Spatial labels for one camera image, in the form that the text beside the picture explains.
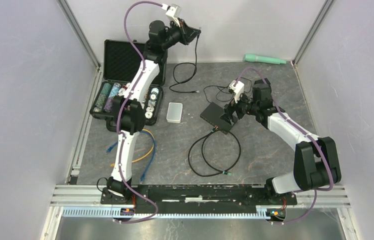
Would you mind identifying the black router box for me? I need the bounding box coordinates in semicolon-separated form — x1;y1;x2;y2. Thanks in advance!
200;102;236;135

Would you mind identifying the white network switch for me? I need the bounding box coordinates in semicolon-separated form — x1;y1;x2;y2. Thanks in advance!
166;102;183;124

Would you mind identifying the aluminium frame rail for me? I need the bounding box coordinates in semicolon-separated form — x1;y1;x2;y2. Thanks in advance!
50;185;351;208

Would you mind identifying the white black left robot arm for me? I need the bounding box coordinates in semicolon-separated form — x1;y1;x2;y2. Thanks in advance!
103;19;202;204

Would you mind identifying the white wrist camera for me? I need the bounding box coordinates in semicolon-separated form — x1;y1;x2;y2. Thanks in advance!
228;80;245;103
161;3;182;24

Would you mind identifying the black cable with green plug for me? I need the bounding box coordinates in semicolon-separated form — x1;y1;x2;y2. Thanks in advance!
187;127;242;178

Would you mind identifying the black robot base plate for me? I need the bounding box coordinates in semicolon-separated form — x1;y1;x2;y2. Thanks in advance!
100;184;298;215

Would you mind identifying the yellow ethernet cable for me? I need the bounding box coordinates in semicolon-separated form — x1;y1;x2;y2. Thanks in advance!
110;129;156;168

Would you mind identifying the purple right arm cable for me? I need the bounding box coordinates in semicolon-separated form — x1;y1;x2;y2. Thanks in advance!
233;67;335;225

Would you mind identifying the mint green flashlight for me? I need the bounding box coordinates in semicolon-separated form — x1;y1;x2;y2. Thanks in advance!
244;53;287;65

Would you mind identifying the blue ethernet cable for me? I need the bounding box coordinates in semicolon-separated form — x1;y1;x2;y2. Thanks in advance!
106;129;157;183

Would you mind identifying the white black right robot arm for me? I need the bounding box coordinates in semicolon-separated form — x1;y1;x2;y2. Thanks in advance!
221;79;342;204

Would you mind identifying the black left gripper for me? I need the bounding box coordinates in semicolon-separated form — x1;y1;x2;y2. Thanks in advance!
162;18;201;51

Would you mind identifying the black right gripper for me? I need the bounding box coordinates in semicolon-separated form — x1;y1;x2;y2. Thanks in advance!
219;90;259;126

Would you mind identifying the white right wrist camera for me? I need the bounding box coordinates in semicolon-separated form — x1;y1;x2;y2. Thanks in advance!
228;80;245;103

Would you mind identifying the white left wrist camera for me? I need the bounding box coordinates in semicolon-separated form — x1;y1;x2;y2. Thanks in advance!
161;3;182;24

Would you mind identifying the black poker chip case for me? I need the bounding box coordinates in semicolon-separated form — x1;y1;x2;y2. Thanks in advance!
89;39;168;132

